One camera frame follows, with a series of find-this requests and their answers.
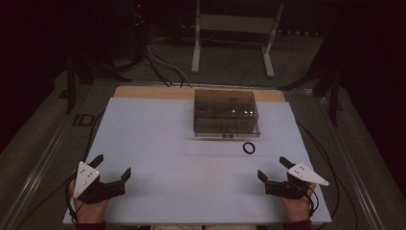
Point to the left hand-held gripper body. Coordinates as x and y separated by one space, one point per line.
92 187

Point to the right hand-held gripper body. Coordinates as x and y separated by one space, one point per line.
295 182

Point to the smoky transparent plastic box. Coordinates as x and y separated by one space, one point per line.
225 113

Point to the person's left hand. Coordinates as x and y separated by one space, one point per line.
88 207

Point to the person's right hand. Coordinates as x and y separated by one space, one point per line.
298 206

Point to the dark red sleeve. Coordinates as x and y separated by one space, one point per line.
297 225
91 226

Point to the white table cover sheet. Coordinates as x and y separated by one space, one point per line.
178 166

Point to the black tripod stand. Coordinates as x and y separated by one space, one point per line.
325 80
86 68

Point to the white metal stand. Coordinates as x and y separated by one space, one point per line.
233 24

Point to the aluminium floor rail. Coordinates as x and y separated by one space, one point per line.
38 169
354 179

